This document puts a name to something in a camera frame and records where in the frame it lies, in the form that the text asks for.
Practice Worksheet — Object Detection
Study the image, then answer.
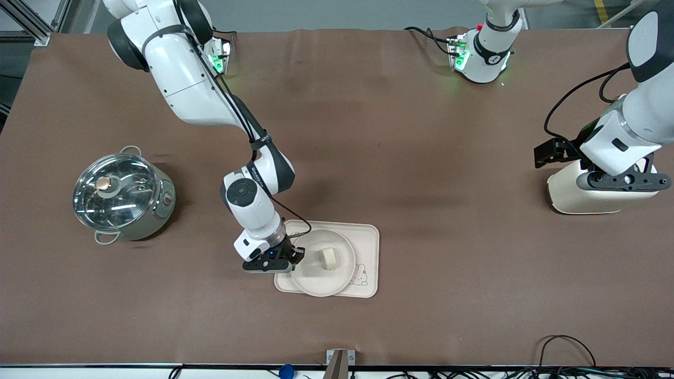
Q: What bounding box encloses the cream round plate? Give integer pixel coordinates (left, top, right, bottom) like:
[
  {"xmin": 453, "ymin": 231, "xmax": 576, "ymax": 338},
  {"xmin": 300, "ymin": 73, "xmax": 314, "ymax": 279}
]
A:
[{"xmin": 290, "ymin": 228, "xmax": 356, "ymax": 298}]

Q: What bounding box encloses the cream two-slot toaster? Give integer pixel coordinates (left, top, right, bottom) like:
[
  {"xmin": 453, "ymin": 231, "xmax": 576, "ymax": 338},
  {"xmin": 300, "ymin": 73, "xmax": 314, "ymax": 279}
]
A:
[{"xmin": 547, "ymin": 159, "xmax": 660, "ymax": 215}]

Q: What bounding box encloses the cream rabbit print tray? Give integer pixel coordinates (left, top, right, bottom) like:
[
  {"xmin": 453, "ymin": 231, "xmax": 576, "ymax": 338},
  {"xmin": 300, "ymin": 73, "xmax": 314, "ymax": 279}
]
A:
[{"xmin": 274, "ymin": 220, "xmax": 380, "ymax": 299}]

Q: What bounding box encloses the steel pot with glass lid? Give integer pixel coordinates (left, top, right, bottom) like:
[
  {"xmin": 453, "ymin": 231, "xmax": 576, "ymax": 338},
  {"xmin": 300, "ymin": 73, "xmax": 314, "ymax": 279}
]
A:
[{"xmin": 73, "ymin": 145, "xmax": 176, "ymax": 246}]

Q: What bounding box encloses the brown table mat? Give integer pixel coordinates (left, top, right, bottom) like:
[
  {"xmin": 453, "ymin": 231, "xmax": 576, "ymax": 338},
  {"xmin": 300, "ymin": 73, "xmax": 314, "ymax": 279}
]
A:
[{"xmin": 0, "ymin": 26, "xmax": 674, "ymax": 367}]

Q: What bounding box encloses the glass pot lid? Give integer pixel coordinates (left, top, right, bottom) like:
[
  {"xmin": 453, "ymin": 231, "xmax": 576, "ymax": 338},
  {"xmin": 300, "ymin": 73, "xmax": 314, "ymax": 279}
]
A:
[{"xmin": 73, "ymin": 153, "xmax": 159, "ymax": 232}]

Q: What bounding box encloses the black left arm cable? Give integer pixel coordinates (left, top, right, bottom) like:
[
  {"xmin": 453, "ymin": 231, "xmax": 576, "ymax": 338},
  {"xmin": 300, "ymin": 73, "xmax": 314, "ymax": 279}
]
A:
[{"xmin": 544, "ymin": 63, "xmax": 631, "ymax": 154}]

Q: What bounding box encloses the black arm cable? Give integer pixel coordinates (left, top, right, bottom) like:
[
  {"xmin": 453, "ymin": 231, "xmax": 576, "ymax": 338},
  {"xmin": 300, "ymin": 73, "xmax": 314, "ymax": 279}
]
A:
[
  {"xmin": 544, "ymin": 63, "xmax": 631, "ymax": 154},
  {"xmin": 174, "ymin": 0, "xmax": 313, "ymax": 240}
]

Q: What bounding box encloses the grey metal mounting bracket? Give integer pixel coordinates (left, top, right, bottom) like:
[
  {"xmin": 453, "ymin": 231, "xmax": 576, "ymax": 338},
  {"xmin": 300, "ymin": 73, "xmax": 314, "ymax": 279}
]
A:
[{"xmin": 326, "ymin": 348, "xmax": 356, "ymax": 367}]

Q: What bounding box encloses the brown camera post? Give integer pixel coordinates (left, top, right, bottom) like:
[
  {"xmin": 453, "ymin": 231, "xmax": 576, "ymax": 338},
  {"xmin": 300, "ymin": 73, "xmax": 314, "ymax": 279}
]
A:
[{"xmin": 322, "ymin": 351, "xmax": 349, "ymax": 379}]

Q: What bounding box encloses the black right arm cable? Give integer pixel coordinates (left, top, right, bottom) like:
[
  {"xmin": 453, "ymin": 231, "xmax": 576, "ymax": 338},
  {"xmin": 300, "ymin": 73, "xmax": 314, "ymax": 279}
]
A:
[{"xmin": 174, "ymin": 0, "xmax": 313, "ymax": 240}]

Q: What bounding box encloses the metal base connector bracket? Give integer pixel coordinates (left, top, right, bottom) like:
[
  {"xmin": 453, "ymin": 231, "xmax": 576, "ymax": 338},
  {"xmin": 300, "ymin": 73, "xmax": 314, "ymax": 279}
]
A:
[
  {"xmin": 210, "ymin": 38, "xmax": 233, "ymax": 75},
  {"xmin": 447, "ymin": 34, "xmax": 470, "ymax": 73}
]

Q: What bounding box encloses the black looped cable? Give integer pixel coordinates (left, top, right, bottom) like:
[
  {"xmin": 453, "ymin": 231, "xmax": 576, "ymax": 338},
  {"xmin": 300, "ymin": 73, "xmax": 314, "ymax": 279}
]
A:
[{"xmin": 538, "ymin": 334, "xmax": 598, "ymax": 370}]

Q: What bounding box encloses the black cable bundle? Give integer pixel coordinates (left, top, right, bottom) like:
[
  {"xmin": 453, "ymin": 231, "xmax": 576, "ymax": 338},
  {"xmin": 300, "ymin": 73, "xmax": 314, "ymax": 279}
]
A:
[{"xmin": 358, "ymin": 367, "xmax": 674, "ymax": 379}]

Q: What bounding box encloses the aluminium frame profile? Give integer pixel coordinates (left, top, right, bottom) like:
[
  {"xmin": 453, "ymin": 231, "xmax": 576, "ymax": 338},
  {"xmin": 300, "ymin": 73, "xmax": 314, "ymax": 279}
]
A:
[{"xmin": 0, "ymin": 0, "xmax": 72, "ymax": 47}]

